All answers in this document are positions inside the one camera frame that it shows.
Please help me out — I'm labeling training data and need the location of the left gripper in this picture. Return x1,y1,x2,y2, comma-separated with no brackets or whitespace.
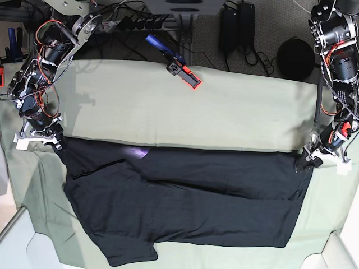
294,122,350,173

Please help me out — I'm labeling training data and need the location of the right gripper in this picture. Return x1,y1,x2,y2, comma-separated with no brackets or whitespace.
29,122,67,151

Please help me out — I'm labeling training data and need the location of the dark navy T-shirt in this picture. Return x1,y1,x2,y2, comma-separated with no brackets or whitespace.
58,138,312,267

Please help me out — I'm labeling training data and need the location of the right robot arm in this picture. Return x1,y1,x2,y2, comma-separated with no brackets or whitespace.
5,1,102,151

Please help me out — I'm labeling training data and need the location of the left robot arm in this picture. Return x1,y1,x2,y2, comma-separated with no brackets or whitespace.
295,1,358,174

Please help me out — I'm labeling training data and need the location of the light green table cloth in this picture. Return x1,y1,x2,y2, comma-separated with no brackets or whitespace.
1,60,358,268

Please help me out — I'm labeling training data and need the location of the black round stand base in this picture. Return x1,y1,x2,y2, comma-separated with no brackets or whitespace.
276,37,315,81

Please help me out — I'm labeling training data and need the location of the black power strip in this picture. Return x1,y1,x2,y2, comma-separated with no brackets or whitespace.
118,17,165,31

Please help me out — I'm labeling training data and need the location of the black power adapter right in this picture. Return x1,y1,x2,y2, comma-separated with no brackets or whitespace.
237,2,255,48

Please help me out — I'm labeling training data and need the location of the black power adapter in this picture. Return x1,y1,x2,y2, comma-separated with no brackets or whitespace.
219,8,237,53
237,2,255,48

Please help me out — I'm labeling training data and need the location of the black power adapter left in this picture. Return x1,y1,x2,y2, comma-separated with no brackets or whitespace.
219,8,237,53

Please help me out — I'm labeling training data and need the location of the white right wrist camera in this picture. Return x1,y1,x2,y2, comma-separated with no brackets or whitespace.
13,132,30,151

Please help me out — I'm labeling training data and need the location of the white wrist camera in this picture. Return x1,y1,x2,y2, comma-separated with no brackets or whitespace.
337,159,352,175
13,132,30,151

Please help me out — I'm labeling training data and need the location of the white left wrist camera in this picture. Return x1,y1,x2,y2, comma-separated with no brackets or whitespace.
337,159,352,175

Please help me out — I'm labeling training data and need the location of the blue handled left clamp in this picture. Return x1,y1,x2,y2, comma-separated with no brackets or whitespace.
1,27,24,87

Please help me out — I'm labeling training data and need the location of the blue handled clamp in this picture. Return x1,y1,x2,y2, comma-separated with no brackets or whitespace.
1,27,24,87
145,34,202,90

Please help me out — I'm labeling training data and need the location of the blue handled centre clamp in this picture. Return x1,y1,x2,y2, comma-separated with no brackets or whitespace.
145,34,202,90

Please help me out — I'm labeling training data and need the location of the aluminium frame post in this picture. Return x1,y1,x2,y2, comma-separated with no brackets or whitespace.
174,14,197,66

